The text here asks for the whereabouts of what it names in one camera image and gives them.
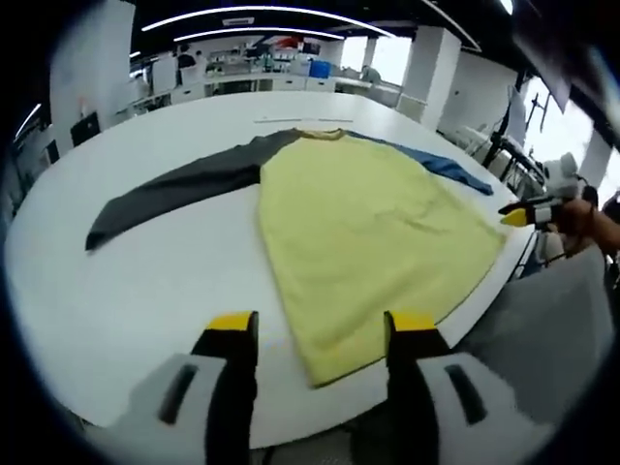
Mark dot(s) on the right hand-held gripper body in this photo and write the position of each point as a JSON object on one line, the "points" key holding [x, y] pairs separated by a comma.
{"points": [[564, 176]]}

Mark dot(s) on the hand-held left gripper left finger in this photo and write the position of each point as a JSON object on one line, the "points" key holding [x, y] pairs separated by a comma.
{"points": [[232, 378]]}

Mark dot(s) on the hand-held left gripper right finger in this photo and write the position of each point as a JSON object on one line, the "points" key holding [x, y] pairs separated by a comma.
{"points": [[412, 382]]}

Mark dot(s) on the yellow garment with dark sleeves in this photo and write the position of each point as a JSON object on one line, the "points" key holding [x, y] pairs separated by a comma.
{"points": [[368, 227]]}

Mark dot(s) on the person's right hand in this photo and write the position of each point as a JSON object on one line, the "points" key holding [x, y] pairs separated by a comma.
{"points": [[576, 220]]}

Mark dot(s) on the black tripod stand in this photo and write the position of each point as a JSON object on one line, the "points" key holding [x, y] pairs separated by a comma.
{"points": [[499, 140]]}

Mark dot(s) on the white desk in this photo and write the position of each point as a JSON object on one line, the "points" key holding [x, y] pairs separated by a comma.
{"points": [[472, 140]]}

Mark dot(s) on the grey flat surface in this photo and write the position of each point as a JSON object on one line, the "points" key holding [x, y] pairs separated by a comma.
{"points": [[542, 339]]}

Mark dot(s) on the white square pillar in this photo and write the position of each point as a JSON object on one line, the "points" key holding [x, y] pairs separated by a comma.
{"points": [[89, 72], [431, 72]]}

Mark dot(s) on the ceiling light strip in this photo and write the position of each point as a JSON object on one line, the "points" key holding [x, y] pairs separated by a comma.
{"points": [[135, 54], [27, 121], [506, 5], [261, 13], [257, 30]]}

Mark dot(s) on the blue storage bin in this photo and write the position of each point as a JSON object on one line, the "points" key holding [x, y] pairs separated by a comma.
{"points": [[320, 69]]}

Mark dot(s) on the black cabinet box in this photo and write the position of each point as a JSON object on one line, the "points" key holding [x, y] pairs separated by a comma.
{"points": [[85, 128]]}

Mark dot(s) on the white counter cabinets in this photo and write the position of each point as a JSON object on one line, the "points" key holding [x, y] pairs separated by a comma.
{"points": [[227, 87]]}

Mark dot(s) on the ceiling air vent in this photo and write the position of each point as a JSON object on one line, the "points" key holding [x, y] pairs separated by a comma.
{"points": [[238, 21]]}

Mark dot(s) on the black wall screen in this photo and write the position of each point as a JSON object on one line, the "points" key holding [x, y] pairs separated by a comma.
{"points": [[311, 48]]}

